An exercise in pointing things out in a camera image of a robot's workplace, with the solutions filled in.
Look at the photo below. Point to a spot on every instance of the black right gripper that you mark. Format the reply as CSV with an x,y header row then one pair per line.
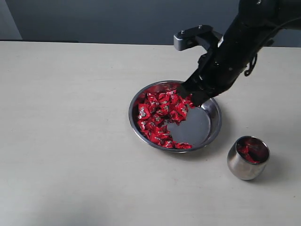
x,y
217,71

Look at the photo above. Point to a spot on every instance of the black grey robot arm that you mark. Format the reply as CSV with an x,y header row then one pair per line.
x,y
258,21

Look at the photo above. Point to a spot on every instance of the round steel plate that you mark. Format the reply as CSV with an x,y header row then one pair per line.
x,y
200,128

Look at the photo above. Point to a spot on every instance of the stainless steel cup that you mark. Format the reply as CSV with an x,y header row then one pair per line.
x,y
240,167

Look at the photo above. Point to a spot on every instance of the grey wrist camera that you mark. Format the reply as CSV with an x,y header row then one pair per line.
x,y
202,35

